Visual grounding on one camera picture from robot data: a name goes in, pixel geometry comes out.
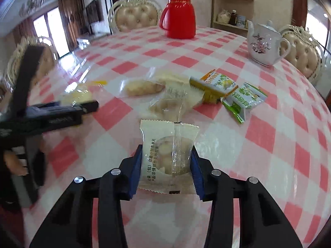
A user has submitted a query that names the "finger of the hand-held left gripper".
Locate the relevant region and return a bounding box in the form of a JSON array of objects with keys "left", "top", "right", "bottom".
[{"left": 33, "top": 100, "right": 100, "bottom": 121}]

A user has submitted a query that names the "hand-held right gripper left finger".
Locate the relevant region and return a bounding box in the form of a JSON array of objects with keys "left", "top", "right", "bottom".
[{"left": 30, "top": 145, "right": 143, "bottom": 248}]

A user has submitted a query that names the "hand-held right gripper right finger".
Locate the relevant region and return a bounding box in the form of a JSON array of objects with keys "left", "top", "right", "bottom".
[{"left": 191, "top": 146, "right": 303, "bottom": 248}]

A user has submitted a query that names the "yellow-edged clear cake bag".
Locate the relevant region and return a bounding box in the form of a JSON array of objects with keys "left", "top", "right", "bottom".
[{"left": 59, "top": 80, "right": 108, "bottom": 107}]

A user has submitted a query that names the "white round pastry packet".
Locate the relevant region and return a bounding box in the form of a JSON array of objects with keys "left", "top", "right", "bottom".
[{"left": 139, "top": 119, "right": 199, "bottom": 195}]

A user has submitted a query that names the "person's left hand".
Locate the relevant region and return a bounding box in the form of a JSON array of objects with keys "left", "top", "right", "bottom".
[{"left": 4, "top": 150, "right": 29, "bottom": 176}]

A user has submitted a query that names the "red white checked tablecloth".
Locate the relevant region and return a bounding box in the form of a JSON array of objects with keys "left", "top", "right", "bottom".
[{"left": 24, "top": 26, "right": 331, "bottom": 248}]

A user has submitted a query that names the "clear long pastry packet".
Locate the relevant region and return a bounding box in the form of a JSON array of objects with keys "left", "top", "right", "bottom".
[{"left": 121, "top": 79, "right": 166, "bottom": 98}]

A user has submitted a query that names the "white television cabinet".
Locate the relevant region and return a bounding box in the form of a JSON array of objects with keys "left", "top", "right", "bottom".
[{"left": 77, "top": 32, "right": 91, "bottom": 50}]

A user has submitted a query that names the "cream tufted dining chair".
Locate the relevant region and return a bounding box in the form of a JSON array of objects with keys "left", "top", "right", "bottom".
[
  {"left": 108, "top": 0, "right": 162, "bottom": 34},
  {"left": 279, "top": 25, "right": 325, "bottom": 83},
  {"left": 6, "top": 36, "right": 57, "bottom": 84}
]

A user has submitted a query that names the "clear round pastry packet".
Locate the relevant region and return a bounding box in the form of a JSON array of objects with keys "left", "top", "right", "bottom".
[{"left": 148, "top": 84, "right": 193, "bottom": 120}]

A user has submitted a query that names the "brown curtain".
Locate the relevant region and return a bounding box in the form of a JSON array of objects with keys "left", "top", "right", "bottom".
[{"left": 58, "top": 0, "right": 86, "bottom": 55}]

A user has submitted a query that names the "green white snack packet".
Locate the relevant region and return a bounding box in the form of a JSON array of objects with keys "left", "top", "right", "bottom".
[{"left": 222, "top": 82, "right": 267, "bottom": 124}]

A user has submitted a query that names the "yellow orange snack packet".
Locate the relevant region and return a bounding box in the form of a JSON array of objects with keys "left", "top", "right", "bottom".
[{"left": 189, "top": 69, "right": 239, "bottom": 104}]

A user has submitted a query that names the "flat screen television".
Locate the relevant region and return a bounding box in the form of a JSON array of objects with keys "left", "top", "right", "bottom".
[{"left": 85, "top": 0, "right": 100, "bottom": 23}]

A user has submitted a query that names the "ceiling chandelier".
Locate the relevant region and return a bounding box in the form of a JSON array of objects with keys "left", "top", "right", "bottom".
[{"left": 19, "top": 0, "right": 46, "bottom": 16}]

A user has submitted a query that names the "red thermos jug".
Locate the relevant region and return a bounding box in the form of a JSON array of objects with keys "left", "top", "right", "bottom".
[{"left": 159, "top": 0, "right": 196, "bottom": 39}]

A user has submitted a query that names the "white floral teapot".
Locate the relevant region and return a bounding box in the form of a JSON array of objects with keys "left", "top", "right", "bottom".
[{"left": 247, "top": 21, "right": 291, "bottom": 67}]

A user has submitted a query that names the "clear bag of pale food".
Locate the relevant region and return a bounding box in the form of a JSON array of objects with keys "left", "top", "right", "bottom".
[{"left": 217, "top": 10, "right": 230, "bottom": 24}]

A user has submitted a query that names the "wooden corner shelf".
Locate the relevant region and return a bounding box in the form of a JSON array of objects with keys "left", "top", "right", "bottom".
[{"left": 211, "top": 0, "right": 257, "bottom": 32}]

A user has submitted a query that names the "glass partition door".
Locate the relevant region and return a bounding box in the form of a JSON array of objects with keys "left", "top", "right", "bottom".
[{"left": 305, "top": 0, "right": 331, "bottom": 56}]

